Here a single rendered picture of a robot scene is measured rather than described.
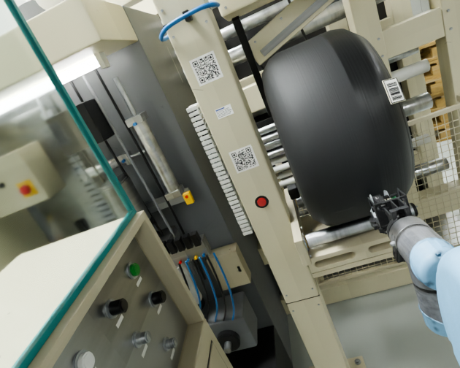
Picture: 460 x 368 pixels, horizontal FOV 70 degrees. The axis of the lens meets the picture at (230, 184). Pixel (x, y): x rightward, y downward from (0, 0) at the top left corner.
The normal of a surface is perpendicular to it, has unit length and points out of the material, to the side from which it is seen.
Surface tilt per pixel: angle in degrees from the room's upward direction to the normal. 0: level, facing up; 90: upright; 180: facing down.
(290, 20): 90
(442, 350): 0
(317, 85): 48
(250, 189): 90
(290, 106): 55
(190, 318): 90
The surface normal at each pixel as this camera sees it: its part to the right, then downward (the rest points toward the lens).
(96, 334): 0.92, -0.33
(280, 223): -0.07, 0.40
